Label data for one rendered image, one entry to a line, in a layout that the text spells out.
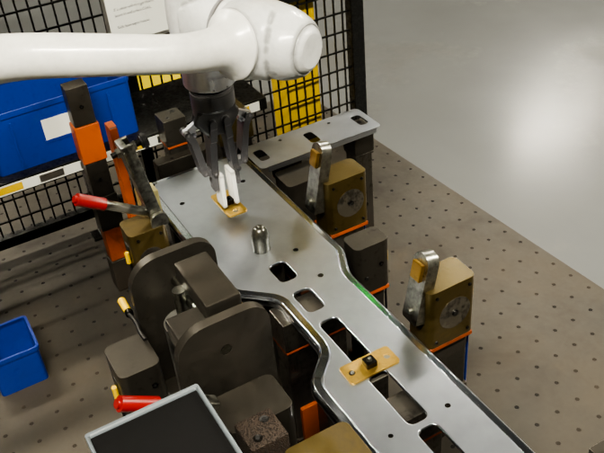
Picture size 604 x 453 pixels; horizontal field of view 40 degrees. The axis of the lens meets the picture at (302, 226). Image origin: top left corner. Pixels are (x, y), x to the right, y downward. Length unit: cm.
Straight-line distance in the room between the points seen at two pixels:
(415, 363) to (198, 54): 53
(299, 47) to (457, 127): 266
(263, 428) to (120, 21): 113
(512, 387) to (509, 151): 212
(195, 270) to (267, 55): 32
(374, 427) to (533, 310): 71
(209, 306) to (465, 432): 37
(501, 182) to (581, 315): 170
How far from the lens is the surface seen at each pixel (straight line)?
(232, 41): 116
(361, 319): 128
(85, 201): 139
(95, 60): 113
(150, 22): 193
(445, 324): 131
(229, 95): 138
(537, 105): 399
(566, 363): 166
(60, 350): 179
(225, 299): 106
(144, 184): 141
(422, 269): 124
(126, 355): 117
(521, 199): 332
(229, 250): 144
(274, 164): 166
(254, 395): 108
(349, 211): 156
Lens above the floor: 187
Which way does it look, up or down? 36 degrees down
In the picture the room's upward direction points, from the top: 6 degrees counter-clockwise
